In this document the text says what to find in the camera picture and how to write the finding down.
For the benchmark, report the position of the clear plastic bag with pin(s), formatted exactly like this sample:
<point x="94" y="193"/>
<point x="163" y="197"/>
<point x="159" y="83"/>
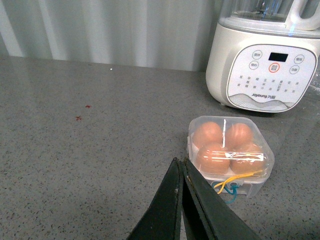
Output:
<point x="315" y="86"/>

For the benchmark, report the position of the clear plastic egg box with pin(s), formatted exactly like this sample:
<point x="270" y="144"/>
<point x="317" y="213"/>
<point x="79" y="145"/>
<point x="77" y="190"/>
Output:
<point x="247" y="184"/>

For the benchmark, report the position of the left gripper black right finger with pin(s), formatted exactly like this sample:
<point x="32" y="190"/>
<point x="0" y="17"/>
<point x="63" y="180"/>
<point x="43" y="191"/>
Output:
<point x="205" y="215"/>

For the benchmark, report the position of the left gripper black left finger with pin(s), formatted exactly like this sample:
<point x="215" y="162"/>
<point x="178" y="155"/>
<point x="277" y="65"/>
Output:
<point x="162" y="220"/>

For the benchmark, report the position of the white Joyoung blender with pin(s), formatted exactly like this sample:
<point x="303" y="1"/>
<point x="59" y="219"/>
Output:
<point x="264" y="53"/>

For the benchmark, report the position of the brown egg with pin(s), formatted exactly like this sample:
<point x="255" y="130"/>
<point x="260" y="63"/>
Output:
<point x="208" y="132"/>
<point x="211" y="159"/>
<point x="237" y="135"/>
<point x="248" y="157"/>

